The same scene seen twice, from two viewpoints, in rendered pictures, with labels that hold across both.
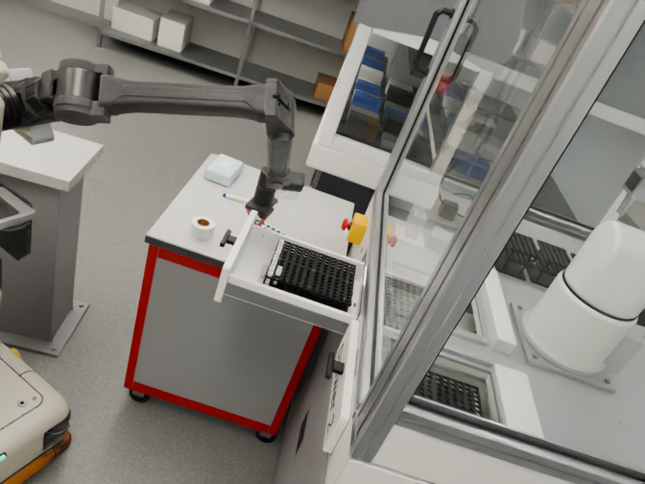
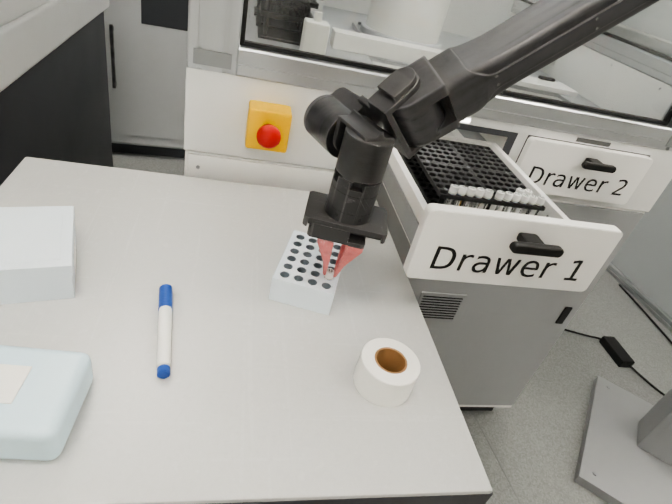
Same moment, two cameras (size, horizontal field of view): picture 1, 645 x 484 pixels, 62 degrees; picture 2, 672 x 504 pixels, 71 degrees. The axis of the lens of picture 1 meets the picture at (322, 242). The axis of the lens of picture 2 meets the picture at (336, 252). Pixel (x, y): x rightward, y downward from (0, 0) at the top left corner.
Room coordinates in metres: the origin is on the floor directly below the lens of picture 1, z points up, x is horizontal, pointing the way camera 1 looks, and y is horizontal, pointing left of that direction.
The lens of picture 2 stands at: (1.48, 0.70, 1.19)
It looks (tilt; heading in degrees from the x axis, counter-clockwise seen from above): 35 degrees down; 257
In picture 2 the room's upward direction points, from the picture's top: 15 degrees clockwise
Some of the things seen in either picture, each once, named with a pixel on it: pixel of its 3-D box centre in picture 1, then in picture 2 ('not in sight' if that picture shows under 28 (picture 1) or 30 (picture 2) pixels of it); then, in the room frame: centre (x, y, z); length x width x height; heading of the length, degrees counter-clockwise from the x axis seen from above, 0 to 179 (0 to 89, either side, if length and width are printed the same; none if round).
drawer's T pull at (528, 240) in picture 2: (229, 239); (532, 243); (1.13, 0.22, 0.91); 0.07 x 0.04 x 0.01; 4
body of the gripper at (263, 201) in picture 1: (263, 196); (351, 199); (1.37, 0.21, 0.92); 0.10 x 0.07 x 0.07; 172
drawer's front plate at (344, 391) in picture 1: (342, 380); (580, 172); (0.84, -0.15, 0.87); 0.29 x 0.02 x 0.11; 4
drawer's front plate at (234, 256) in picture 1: (237, 253); (512, 251); (1.13, 0.19, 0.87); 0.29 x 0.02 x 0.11; 4
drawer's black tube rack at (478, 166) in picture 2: (309, 279); (461, 183); (1.14, 0.00, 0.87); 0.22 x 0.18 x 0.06; 94
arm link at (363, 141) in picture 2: (271, 179); (361, 151); (1.37, 0.20, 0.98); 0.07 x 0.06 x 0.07; 117
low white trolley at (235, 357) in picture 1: (240, 300); (191, 443); (1.54, 0.21, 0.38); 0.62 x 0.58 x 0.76; 4
